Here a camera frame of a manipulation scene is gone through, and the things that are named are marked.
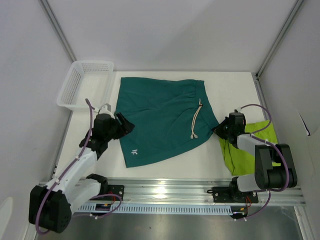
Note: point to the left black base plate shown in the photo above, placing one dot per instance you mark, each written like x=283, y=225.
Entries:
x=112, y=189

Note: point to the teal green shorts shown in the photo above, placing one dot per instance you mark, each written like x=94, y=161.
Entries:
x=171, y=117

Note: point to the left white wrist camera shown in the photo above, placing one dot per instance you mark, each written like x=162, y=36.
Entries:
x=105, y=109

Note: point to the aluminium frame post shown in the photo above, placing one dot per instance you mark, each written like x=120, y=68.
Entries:
x=285, y=28
x=58, y=30

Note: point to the left aluminium frame post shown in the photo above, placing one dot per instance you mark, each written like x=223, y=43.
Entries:
x=58, y=30

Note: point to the aluminium mounting rail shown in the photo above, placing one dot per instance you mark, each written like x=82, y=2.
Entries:
x=190, y=191

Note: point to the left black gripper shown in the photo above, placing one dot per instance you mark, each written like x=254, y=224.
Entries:
x=125, y=128

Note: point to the white plastic basket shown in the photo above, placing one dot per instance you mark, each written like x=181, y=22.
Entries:
x=86, y=79

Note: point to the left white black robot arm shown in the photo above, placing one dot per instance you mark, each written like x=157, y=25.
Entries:
x=52, y=205

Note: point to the lime green shorts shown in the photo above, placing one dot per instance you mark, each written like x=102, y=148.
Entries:
x=240, y=162

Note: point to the right aluminium frame post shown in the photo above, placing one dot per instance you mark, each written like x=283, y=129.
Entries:
x=285, y=28

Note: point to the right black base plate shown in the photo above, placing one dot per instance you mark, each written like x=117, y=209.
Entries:
x=229, y=194

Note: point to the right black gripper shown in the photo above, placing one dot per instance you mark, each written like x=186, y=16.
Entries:
x=218, y=130

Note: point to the white slotted cable duct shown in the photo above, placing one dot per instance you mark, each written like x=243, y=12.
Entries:
x=175, y=209

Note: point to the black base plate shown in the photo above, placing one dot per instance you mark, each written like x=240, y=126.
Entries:
x=229, y=194
x=112, y=189

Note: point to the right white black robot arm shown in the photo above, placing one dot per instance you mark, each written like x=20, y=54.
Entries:
x=274, y=168

